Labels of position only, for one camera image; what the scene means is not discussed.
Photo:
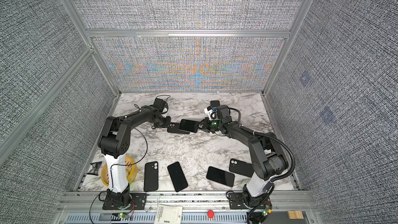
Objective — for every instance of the small black clip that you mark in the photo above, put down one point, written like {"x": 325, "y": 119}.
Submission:
{"x": 95, "y": 166}

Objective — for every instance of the red emergency button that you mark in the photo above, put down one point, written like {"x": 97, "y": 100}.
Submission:
{"x": 210, "y": 214}

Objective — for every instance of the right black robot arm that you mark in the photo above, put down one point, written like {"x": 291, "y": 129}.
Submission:
{"x": 271, "y": 159}

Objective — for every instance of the black case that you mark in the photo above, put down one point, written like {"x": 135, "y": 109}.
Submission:
{"x": 174, "y": 128}
{"x": 241, "y": 168}
{"x": 151, "y": 176}

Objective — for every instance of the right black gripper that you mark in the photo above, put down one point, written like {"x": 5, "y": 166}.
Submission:
{"x": 205, "y": 123}

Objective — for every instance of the yellow tape roll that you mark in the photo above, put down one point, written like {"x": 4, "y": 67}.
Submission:
{"x": 130, "y": 169}

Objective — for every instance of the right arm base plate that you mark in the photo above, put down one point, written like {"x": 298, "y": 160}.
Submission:
{"x": 236, "y": 201}

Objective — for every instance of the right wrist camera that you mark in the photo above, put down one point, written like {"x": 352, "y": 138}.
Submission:
{"x": 211, "y": 113}

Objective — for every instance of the black phone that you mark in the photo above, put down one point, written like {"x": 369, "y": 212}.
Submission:
{"x": 220, "y": 176}
{"x": 177, "y": 176}
{"x": 189, "y": 125}

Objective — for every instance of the wooden block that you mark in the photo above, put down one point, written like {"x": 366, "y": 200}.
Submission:
{"x": 295, "y": 215}

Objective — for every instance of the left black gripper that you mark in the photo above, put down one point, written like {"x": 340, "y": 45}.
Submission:
{"x": 167, "y": 124}

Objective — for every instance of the black phone screen up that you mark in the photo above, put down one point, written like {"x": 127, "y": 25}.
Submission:
{"x": 215, "y": 103}

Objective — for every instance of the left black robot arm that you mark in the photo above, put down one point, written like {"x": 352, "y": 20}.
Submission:
{"x": 115, "y": 141}

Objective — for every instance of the white paper label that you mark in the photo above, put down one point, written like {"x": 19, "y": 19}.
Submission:
{"x": 167, "y": 214}

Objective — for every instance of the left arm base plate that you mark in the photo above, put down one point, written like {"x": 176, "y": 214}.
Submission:
{"x": 121, "y": 202}

